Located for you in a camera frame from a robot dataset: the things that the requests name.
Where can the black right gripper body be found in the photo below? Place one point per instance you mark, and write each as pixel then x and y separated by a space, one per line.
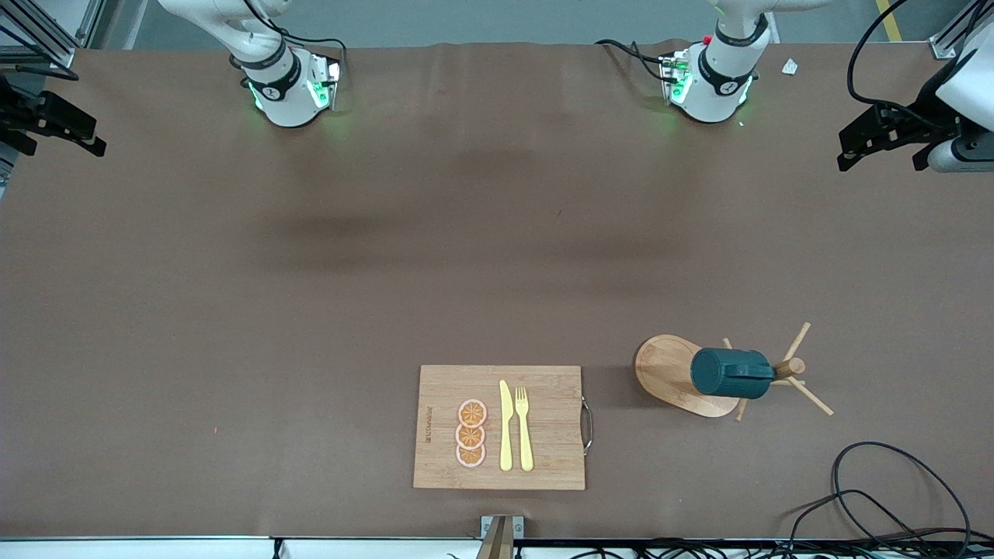
pixel 17 111

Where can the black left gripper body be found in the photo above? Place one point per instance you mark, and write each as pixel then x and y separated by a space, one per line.
pixel 922 109

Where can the dark green cup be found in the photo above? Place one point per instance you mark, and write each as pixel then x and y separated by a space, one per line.
pixel 726 373

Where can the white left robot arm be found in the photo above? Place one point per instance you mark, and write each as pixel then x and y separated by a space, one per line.
pixel 722 85

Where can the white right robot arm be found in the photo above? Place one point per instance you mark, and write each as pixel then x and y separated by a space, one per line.
pixel 279 93

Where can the wooden cup rack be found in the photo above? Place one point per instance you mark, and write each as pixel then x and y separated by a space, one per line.
pixel 668 373

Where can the white paper scrap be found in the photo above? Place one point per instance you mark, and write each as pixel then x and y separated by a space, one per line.
pixel 790 67

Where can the brown table cover mat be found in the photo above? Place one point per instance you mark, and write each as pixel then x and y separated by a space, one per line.
pixel 311 349

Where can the bamboo cutting board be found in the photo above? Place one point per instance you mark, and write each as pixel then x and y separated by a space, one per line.
pixel 543 419

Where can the yellow plastic fork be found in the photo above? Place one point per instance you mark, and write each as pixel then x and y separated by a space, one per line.
pixel 526 442

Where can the yellow plastic knife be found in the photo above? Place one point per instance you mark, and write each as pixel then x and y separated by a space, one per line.
pixel 506 435

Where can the orange slice toy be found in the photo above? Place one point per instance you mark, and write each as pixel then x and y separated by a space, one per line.
pixel 470 456
pixel 470 436
pixel 472 413

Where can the metal bracket with post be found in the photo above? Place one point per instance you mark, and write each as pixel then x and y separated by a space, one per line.
pixel 501 536

